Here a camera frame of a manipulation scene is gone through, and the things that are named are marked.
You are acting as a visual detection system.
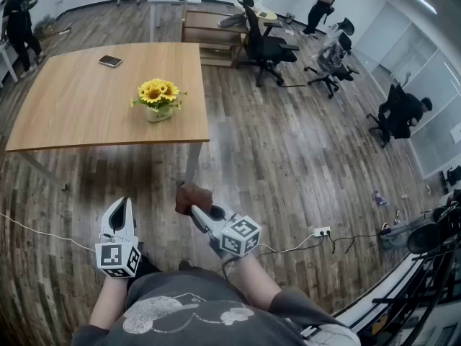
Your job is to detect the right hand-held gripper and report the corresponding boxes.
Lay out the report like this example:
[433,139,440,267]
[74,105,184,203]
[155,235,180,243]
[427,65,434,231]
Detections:
[190,204,263,259]

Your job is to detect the black floor cable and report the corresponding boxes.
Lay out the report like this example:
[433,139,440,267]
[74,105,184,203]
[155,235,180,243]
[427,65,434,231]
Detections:
[326,232,382,255]

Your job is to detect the white cable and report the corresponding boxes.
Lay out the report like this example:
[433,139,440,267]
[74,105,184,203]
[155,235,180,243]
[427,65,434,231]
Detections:
[0,210,98,254]
[257,232,318,254]

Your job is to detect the white metal table leg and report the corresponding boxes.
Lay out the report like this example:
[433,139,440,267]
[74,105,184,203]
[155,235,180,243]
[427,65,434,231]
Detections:
[184,141,203,187]
[16,151,70,191]

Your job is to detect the person's grey printed shirt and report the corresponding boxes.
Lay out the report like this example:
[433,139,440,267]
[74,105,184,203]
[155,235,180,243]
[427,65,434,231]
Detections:
[71,268,347,346]

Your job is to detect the wooden shelf unit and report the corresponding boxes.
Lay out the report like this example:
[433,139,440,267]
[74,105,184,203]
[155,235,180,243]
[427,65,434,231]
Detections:
[181,9,250,68]

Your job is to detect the person's white waist pack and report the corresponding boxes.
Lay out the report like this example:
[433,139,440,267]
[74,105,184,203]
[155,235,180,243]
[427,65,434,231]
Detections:
[300,322,361,346]

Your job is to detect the white side desk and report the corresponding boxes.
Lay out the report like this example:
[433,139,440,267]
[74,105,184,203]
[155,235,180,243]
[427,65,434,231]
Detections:
[0,41,19,86]

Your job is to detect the brown cloth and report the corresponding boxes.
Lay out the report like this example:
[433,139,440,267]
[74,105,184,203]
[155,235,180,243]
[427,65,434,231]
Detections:
[175,184,214,216]

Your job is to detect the black office chair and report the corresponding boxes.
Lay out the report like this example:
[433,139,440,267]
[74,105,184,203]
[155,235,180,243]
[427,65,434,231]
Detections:
[336,17,356,37]
[233,0,300,88]
[366,83,411,149]

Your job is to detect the person's left forearm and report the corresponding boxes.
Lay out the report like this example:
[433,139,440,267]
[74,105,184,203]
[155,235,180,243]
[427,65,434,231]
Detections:
[89,274,130,330]

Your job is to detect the yellow sunflowers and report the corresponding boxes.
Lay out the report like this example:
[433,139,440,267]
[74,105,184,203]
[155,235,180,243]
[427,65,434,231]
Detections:
[130,78,188,123]

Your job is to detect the smartphone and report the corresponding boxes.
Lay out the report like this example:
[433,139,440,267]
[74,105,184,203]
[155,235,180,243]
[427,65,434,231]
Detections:
[98,54,123,68]

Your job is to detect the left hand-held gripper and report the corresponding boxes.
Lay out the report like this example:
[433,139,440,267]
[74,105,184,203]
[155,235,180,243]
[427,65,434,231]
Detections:
[95,197,142,279]

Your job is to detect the person's right forearm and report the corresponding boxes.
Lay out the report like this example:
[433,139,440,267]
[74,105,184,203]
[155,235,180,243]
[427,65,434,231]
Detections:
[230,252,285,312]

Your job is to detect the small black chair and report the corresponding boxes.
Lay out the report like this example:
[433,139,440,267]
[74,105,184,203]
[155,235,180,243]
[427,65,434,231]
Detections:
[441,166,461,187]

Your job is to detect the plastic wrapped office chair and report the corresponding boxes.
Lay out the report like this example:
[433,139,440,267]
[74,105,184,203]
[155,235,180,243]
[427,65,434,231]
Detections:
[304,30,360,99]

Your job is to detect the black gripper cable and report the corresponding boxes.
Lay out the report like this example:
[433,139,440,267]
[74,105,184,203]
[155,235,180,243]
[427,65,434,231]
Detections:
[220,254,239,280]

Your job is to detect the black metal railing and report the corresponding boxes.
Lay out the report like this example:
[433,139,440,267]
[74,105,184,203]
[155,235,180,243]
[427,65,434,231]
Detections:
[370,243,461,346]

